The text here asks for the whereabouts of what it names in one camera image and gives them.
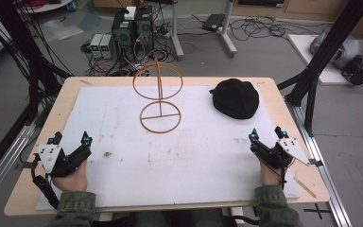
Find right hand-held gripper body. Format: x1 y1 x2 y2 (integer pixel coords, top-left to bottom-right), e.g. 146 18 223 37
250 137 312 170

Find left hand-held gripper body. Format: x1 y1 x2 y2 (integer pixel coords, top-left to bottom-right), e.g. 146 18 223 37
32 143 93 179

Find person's left hand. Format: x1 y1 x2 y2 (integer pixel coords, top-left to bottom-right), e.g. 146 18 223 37
51 159 89 193

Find person's right hand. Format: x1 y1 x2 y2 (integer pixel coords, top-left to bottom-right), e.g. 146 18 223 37
259 159 285 187

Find black hat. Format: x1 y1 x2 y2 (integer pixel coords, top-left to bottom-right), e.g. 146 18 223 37
209 78 261 120

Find white foam mat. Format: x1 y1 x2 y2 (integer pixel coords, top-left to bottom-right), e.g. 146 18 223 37
35 84 302 212

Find white floor board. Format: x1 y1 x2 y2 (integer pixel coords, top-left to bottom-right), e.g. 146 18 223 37
286 33 363 86

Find grey power supply unit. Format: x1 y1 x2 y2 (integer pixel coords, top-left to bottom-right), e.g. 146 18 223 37
99 33 113 60
89 33 104 59

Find grey and black helmet device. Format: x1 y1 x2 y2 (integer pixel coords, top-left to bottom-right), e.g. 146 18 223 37
309 27 363 86

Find clear plastic sheet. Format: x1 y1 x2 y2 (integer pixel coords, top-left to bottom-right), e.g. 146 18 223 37
40 18 85 43

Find black computer tower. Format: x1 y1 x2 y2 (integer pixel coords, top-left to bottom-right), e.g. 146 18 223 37
134 5 155 61
111 9 137 62

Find person's legs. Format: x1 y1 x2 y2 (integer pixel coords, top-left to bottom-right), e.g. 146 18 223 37
94 207 261 227

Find grey metal table stand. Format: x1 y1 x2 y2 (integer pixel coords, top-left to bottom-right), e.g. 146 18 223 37
169 0 239 61

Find black box on floor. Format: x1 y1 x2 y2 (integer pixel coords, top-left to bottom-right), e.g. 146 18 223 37
201 12 227 32

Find white adapter box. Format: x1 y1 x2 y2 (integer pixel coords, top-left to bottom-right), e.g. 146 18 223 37
123 6 138 21

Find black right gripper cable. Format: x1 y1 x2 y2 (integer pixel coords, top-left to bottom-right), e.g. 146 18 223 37
258 155 297 192

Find silver aluminium rail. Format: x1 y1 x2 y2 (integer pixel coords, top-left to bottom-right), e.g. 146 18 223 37
0 121 39 211
285 96 354 227

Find black metal frame post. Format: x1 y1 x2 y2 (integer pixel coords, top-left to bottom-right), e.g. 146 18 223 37
276 0 363 137
0 0 74 127

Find wooden ring hat stand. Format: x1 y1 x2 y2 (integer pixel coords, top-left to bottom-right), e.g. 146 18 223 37
132 57 184 134

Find tangle of black floor cables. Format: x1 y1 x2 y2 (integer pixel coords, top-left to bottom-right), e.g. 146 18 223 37
226 15 325 42

